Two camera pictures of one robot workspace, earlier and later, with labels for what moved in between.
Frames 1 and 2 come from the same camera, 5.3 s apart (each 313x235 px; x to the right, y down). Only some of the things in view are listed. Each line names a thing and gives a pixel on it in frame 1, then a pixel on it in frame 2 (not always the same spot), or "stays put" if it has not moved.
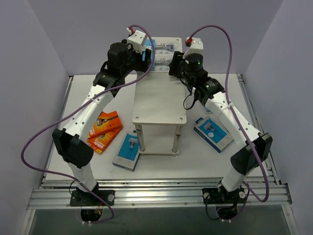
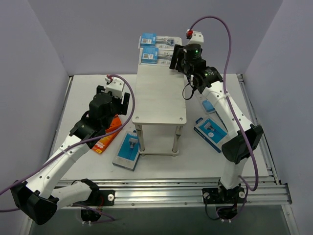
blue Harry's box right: [214, 134] stays put
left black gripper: [143, 61] to [122, 104]
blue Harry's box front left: [127, 152] stays put
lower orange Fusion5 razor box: [100, 142] stays put
